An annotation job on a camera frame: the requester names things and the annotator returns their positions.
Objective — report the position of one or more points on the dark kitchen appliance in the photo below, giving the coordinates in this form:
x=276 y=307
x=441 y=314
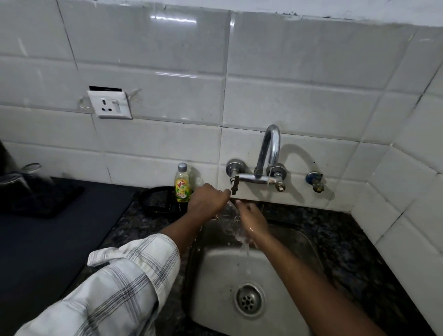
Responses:
x=17 y=169

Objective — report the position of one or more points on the person's left hand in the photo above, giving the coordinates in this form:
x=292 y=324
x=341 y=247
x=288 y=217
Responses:
x=206 y=202

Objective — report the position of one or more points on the chrome wall faucet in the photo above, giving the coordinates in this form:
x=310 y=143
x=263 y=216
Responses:
x=269 y=155

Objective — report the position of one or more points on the person's right fingers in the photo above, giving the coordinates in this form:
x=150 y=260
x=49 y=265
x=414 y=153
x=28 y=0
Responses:
x=246 y=211

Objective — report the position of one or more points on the yellow dish soap bottle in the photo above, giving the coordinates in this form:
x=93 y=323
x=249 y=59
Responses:
x=182 y=188

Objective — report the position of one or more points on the white wall power socket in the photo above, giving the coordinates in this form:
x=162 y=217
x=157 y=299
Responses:
x=110 y=104

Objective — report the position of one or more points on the steel sink drain strainer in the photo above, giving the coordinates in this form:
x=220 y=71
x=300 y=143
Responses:
x=249 y=299

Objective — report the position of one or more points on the person's right forearm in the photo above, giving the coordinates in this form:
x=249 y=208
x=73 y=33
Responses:
x=311 y=290

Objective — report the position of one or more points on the stainless steel sink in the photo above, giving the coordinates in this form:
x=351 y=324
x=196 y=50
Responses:
x=214 y=277

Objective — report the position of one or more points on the person's left forearm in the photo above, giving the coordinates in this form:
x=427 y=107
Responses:
x=181 y=230

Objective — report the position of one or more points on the person's right hand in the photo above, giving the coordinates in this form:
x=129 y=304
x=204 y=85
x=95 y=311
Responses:
x=252 y=223

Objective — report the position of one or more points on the black round pan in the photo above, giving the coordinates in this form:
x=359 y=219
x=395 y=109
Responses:
x=155 y=200

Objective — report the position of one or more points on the dark grey counter mat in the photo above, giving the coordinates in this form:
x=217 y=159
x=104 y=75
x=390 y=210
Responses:
x=52 y=249

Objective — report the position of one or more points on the person's left fingers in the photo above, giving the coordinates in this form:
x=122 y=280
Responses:
x=221 y=197

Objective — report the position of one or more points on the white plaid shirt sleeve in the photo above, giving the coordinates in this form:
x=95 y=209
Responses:
x=114 y=290

